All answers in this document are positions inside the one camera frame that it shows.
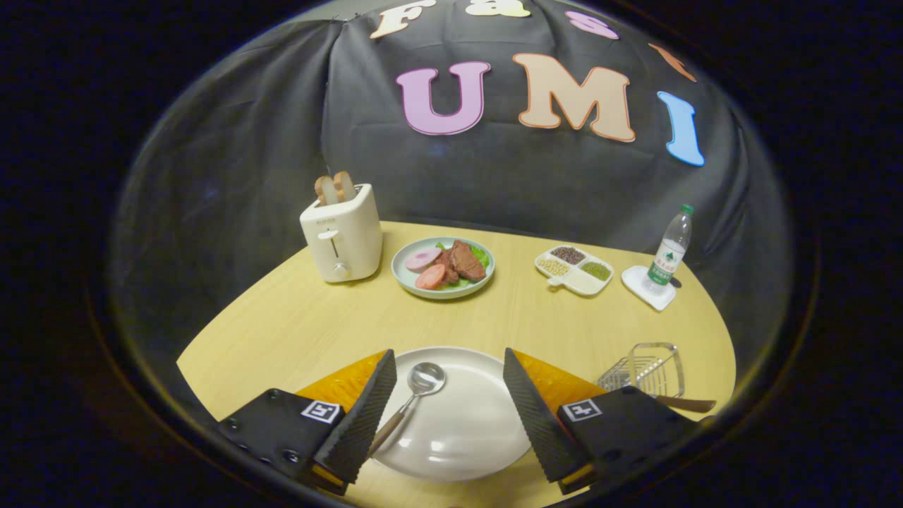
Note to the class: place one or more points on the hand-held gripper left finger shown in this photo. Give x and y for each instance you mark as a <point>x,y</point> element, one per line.
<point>363,430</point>

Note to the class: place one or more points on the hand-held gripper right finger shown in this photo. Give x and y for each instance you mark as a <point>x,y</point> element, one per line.
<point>540,423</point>

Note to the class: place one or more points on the large white plate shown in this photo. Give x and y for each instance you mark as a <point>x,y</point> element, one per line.
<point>465,423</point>

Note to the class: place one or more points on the white divided grain dish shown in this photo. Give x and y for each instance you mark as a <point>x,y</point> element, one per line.
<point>582,282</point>

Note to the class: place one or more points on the pale green food plate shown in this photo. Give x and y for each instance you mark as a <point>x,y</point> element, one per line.
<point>402,273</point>

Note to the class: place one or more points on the red sausage slice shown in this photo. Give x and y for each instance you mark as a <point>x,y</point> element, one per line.
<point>430,277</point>

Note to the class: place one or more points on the white square coaster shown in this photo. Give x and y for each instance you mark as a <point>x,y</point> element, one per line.
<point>635,281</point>

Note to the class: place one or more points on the brown cooked meat piece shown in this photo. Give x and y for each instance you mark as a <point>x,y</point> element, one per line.
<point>465,262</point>

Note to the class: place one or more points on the green lettuce leaf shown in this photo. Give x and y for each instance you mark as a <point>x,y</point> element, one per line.
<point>482,254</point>

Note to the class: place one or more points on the pink ham slice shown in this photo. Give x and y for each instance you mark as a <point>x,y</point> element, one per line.
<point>422,259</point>

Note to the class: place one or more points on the white toaster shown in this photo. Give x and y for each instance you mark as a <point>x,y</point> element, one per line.
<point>353,240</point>

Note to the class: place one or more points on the clear plastic water bottle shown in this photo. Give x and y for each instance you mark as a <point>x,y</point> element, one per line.
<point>669,254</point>

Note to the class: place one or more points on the toasted bread slice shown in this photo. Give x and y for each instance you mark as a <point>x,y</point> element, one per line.
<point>326,190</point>
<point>345,185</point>

